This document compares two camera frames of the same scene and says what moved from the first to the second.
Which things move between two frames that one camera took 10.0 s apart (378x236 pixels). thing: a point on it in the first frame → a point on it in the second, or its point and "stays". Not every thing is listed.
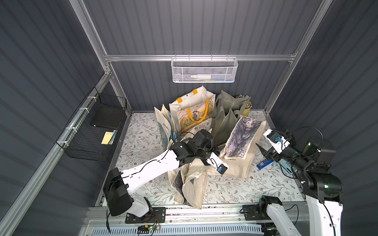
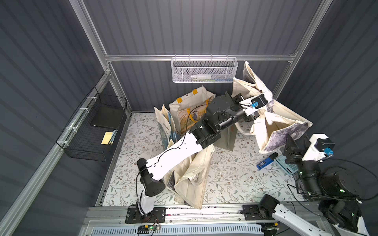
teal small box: x=289 y=169 stays
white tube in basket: x=204 y=76 stays
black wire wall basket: x=90 y=135 stays
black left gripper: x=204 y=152 → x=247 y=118
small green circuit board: x=145 y=229 stays
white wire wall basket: x=201 y=70 stays
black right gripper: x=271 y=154 → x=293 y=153
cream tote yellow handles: x=193 y=107 stays
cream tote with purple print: x=238 y=151 → x=269 y=130
